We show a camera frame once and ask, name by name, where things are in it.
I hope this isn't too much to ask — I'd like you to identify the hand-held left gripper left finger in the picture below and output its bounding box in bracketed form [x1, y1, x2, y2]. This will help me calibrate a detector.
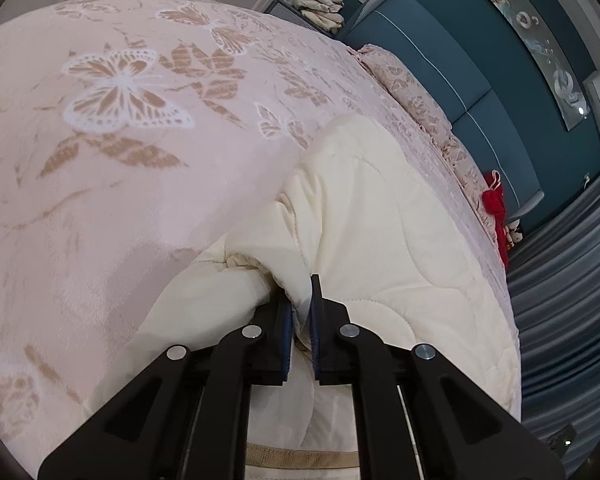
[37, 287, 294, 480]

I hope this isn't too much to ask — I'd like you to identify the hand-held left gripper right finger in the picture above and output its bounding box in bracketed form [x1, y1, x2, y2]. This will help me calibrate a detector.
[310, 274, 566, 480]

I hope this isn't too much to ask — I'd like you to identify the cream quilted blanket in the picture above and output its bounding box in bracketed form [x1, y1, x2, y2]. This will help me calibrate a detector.
[82, 112, 523, 480]

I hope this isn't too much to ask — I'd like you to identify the pink butterfly print blanket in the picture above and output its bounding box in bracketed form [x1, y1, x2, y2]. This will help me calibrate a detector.
[0, 0, 511, 461]

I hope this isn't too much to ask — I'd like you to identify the pink patterned pillow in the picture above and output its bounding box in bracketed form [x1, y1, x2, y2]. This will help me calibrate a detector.
[430, 127, 507, 256]
[352, 44, 453, 143]

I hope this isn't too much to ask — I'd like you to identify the red garment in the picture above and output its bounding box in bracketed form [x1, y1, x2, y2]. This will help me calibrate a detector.
[482, 170, 512, 264]

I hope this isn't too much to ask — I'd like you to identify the grey curtain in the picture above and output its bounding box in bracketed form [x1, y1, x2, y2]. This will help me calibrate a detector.
[505, 152, 600, 443]

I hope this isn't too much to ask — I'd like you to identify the blue padded headboard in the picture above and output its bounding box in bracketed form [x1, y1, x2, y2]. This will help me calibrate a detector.
[344, 0, 546, 235]

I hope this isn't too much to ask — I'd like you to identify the grey nightstand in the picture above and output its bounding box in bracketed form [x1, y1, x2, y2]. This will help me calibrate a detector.
[265, 0, 331, 32]

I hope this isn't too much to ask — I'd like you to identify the pile of cream cloths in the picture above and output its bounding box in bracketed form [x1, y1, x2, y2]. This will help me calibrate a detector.
[285, 0, 347, 36]

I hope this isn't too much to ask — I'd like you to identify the floral wall painting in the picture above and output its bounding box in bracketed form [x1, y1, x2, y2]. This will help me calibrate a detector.
[466, 0, 594, 133]

